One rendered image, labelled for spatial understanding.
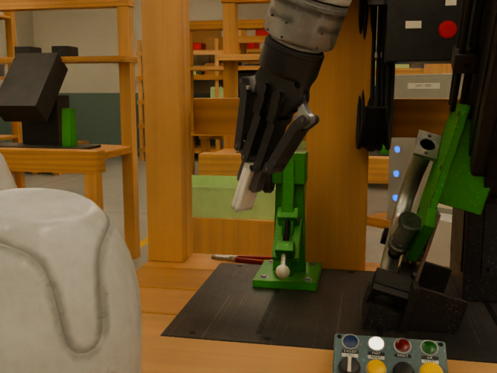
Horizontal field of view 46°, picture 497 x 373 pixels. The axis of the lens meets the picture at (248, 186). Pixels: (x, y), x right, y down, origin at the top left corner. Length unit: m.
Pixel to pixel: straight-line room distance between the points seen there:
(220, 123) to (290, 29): 0.80
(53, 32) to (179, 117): 11.43
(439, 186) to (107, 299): 0.65
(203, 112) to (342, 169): 0.38
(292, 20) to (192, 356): 0.51
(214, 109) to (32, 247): 1.08
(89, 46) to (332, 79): 11.18
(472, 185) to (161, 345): 0.55
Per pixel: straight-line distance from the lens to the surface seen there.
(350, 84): 1.34
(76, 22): 12.56
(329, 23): 0.69
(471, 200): 1.00
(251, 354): 0.93
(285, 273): 1.16
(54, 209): 0.47
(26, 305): 0.43
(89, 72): 12.39
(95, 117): 12.35
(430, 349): 0.86
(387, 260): 1.06
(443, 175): 0.98
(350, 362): 0.83
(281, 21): 0.70
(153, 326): 1.09
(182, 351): 0.94
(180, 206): 1.43
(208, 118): 1.47
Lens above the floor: 1.29
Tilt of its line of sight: 9 degrees down
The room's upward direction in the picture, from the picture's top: straight up
